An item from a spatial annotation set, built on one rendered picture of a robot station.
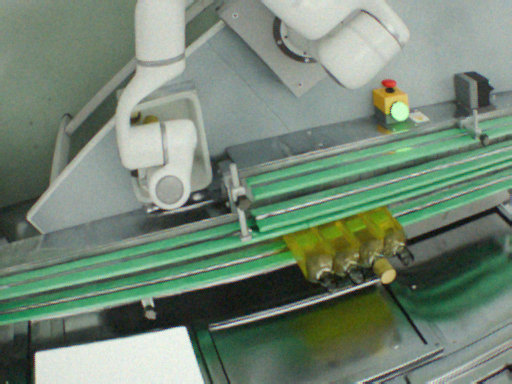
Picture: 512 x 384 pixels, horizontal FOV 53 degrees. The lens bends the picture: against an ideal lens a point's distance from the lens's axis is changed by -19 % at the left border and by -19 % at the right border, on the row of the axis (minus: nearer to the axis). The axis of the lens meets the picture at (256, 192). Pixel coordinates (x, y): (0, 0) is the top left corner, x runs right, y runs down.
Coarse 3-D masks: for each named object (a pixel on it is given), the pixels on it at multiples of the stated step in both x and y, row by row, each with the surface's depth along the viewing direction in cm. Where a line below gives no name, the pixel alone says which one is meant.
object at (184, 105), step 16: (176, 96) 120; (192, 96) 121; (144, 112) 127; (160, 112) 128; (176, 112) 129; (192, 112) 126; (208, 160) 128; (192, 176) 133; (208, 176) 130; (144, 192) 130
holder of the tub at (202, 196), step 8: (160, 88) 127; (168, 88) 125; (176, 88) 124; (184, 88) 123; (192, 88) 122; (152, 96) 123; (160, 96) 122; (168, 96) 121; (136, 104) 120; (192, 192) 141; (200, 192) 140; (208, 192) 140; (192, 200) 137; (200, 200) 137; (208, 200) 137; (144, 208) 137; (152, 208) 137; (160, 208) 136; (176, 208) 135; (144, 216) 134
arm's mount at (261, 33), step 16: (224, 0) 120; (240, 0) 112; (256, 0) 113; (224, 16) 113; (240, 16) 114; (256, 16) 115; (272, 16) 115; (352, 16) 118; (240, 32) 116; (256, 32) 116; (272, 32) 117; (256, 48) 118; (272, 48) 118; (272, 64) 120; (288, 64) 120; (304, 64) 121; (320, 64) 122; (288, 80) 122; (304, 80) 123; (320, 80) 123
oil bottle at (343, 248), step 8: (320, 224) 129; (328, 224) 128; (336, 224) 128; (320, 232) 126; (328, 232) 126; (336, 232) 125; (344, 232) 125; (328, 240) 123; (336, 240) 123; (344, 240) 122; (352, 240) 122; (328, 248) 122; (336, 248) 120; (344, 248) 120; (352, 248) 119; (336, 256) 119; (344, 256) 118; (352, 256) 118; (336, 264) 119; (344, 264) 118; (336, 272) 120; (344, 272) 119
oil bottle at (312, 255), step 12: (312, 228) 127; (288, 240) 129; (300, 240) 124; (312, 240) 123; (300, 252) 121; (312, 252) 120; (324, 252) 119; (300, 264) 123; (312, 264) 117; (324, 264) 117; (312, 276) 118
